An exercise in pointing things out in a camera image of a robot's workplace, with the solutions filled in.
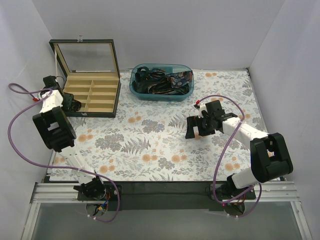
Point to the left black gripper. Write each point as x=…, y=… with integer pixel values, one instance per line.
x=74, y=106

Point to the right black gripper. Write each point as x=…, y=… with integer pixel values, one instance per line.
x=200, y=125

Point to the black gold floral tie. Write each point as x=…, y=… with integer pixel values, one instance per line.
x=75, y=106

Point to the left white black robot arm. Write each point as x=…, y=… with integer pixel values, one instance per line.
x=58, y=134

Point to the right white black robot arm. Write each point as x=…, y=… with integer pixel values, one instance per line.
x=269, y=155

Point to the pile of dark ties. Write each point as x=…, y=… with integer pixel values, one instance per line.
x=154, y=81

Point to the black compartment display box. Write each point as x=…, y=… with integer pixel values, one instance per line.
x=92, y=75

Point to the blue floral tie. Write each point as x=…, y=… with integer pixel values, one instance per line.
x=180, y=79

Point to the floral patterned table mat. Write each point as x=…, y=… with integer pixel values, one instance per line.
x=145, y=141

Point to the teal plastic bin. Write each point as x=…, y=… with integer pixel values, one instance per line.
x=169, y=68

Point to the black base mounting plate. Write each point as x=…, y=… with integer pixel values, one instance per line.
x=162, y=195

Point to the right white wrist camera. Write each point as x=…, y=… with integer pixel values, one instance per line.
x=202, y=109

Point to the aluminium frame rail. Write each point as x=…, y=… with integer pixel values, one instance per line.
x=273, y=212

